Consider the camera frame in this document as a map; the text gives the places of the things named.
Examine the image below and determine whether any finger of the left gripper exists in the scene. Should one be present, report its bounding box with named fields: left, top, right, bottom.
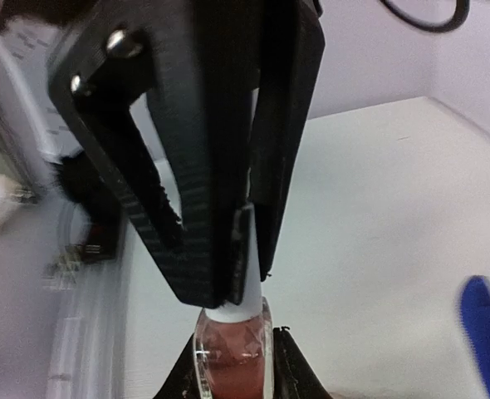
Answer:
left=273, top=327, right=331, bottom=399
left=154, top=338, right=201, bottom=399

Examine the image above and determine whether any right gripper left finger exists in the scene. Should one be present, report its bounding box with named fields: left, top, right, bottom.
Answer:
left=48, top=1, right=249, bottom=308

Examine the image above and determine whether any blue red white jacket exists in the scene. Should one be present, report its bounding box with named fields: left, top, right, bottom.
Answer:
left=458, top=275, right=490, bottom=397

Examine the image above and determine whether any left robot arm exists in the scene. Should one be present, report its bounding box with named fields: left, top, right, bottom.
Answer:
left=0, top=1, right=328, bottom=398

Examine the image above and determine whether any white nail polish cap brush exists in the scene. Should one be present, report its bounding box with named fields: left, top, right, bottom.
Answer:
left=207, top=88, right=262, bottom=323

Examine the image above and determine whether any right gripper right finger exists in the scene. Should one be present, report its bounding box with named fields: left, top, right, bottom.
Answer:
left=249, top=1, right=325, bottom=278

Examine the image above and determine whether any aluminium table front rail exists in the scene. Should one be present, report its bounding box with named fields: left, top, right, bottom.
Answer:
left=42, top=202, right=125, bottom=398

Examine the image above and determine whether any pink nail polish bottle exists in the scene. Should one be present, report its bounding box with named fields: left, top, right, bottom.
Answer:
left=193, top=298, right=274, bottom=399

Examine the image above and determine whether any black right camera cable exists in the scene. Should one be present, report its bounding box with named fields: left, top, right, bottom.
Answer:
left=380, top=0, right=470, bottom=32

